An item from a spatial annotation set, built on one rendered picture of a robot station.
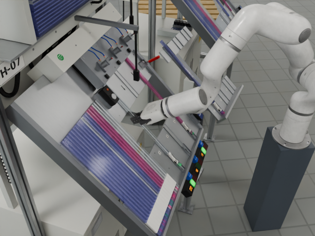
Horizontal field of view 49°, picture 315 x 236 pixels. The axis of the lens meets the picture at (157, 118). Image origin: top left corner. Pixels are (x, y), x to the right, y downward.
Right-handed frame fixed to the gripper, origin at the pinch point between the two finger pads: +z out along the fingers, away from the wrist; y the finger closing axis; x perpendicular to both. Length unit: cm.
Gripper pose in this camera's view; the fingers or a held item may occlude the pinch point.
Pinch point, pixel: (136, 118)
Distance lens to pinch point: 144.8
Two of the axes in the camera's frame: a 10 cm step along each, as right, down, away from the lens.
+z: -8.0, 2.5, 5.5
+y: -3.2, 6.0, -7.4
